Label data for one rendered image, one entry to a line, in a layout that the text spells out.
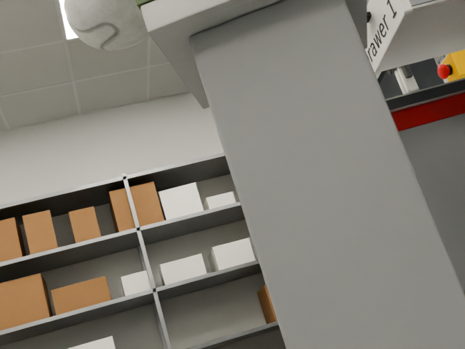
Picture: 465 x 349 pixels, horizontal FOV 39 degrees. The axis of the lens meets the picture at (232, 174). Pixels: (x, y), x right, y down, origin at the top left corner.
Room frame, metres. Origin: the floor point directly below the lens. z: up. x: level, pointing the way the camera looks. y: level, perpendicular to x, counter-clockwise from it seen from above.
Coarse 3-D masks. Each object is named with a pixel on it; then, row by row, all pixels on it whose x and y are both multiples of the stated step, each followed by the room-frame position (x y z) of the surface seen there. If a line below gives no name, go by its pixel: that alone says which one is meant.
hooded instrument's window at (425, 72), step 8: (416, 64) 2.08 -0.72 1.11; (424, 64) 2.08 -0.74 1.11; (432, 64) 2.09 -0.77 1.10; (384, 72) 2.07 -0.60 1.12; (416, 72) 2.08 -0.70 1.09; (424, 72) 2.08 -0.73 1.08; (432, 72) 2.09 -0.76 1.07; (384, 80) 2.06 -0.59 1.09; (392, 80) 2.07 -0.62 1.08; (416, 80) 2.08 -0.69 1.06; (424, 80) 2.08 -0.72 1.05; (432, 80) 2.08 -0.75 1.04; (440, 80) 2.09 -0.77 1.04; (384, 88) 2.06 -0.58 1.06; (392, 88) 2.07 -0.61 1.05; (400, 88) 2.07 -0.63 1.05; (424, 88) 2.08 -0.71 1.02; (384, 96) 2.06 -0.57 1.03; (392, 96) 2.06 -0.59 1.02
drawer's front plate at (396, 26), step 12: (372, 0) 1.17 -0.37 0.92; (384, 0) 1.12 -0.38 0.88; (396, 0) 1.07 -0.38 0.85; (408, 0) 1.07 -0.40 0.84; (372, 12) 1.19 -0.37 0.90; (384, 12) 1.14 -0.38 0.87; (396, 12) 1.09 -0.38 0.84; (408, 12) 1.07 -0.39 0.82; (372, 24) 1.21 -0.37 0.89; (384, 24) 1.16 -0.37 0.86; (396, 24) 1.11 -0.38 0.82; (372, 36) 1.23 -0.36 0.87; (396, 36) 1.15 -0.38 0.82; (384, 48) 1.20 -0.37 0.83; (372, 60) 1.28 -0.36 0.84; (384, 60) 1.25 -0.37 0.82
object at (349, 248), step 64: (192, 0) 0.69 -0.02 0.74; (256, 0) 0.70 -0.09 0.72; (320, 0) 0.71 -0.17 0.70; (192, 64) 0.82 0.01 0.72; (256, 64) 0.73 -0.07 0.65; (320, 64) 0.72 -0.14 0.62; (256, 128) 0.73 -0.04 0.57; (320, 128) 0.72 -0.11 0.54; (384, 128) 0.71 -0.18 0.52; (256, 192) 0.73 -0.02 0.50; (320, 192) 0.72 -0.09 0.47; (384, 192) 0.72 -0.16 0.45; (320, 256) 0.73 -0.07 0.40; (384, 256) 0.72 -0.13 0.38; (448, 256) 0.71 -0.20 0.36; (320, 320) 0.73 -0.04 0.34; (384, 320) 0.72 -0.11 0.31; (448, 320) 0.71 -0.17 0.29
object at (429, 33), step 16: (416, 0) 1.09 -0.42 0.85; (432, 0) 1.09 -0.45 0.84; (448, 0) 1.10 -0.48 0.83; (464, 0) 1.12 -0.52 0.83; (416, 16) 1.12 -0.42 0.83; (432, 16) 1.14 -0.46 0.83; (448, 16) 1.17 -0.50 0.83; (464, 16) 1.19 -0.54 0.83; (416, 32) 1.19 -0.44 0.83; (432, 32) 1.22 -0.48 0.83; (448, 32) 1.24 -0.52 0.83; (464, 32) 1.27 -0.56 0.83; (400, 48) 1.25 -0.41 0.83; (416, 48) 1.27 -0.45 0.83; (432, 48) 1.30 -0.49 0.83; (448, 48) 1.33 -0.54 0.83; (464, 48) 1.36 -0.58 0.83; (400, 64) 1.33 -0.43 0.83
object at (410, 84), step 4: (400, 68) 1.44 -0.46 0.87; (400, 72) 1.44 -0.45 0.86; (400, 76) 1.44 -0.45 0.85; (404, 76) 1.44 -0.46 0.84; (412, 76) 1.44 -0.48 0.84; (404, 80) 1.44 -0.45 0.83; (408, 80) 1.44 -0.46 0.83; (412, 80) 1.44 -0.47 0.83; (404, 84) 1.44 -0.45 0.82; (408, 84) 1.44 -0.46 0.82; (412, 84) 1.44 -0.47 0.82; (416, 84) 1.44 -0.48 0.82; (408, 88) 1.44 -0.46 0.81; (412, 88) 1.44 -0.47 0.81; (416, 88) 1.44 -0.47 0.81; (408, 92) 1.44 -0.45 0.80
